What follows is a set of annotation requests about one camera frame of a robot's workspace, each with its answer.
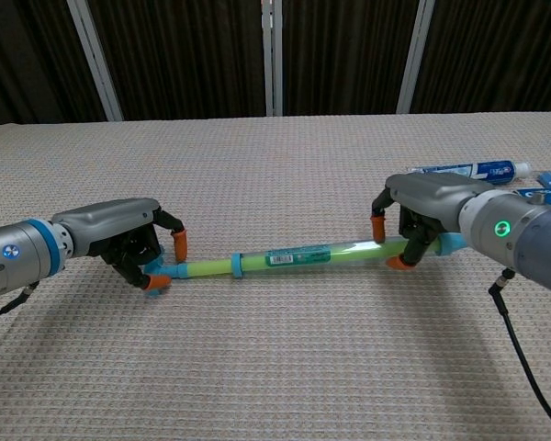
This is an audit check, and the blue green water pump toy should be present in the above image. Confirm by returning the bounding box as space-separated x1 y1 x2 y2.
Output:
141 232 466 300

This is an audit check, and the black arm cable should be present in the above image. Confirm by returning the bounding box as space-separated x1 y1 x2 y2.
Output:
0 280 41 325
488 268 551 438

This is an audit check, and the black partition panel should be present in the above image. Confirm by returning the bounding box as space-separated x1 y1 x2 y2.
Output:
87 0 267 122
410 0 551 115
0 0 110 132
281 0 420 117

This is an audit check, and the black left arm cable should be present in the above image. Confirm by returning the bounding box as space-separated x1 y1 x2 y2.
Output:
0 280 41 325

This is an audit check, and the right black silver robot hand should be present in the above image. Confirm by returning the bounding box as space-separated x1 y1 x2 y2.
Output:
370 172 493 272

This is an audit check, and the white partition frame post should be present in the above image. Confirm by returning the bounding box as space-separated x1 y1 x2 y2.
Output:
395 0 437 115
260 0 285 118
66 0 124 123

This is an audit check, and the beige woven tablecloth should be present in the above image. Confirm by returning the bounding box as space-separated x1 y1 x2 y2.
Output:
0 109 551 441

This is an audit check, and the blue white toothpaste tube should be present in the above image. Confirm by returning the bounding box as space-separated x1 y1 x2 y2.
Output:
406 159 532 187

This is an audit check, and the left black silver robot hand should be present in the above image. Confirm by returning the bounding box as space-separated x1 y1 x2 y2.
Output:
50 198 189 293

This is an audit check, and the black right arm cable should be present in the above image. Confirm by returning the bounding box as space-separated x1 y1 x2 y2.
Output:
488 268 551 438

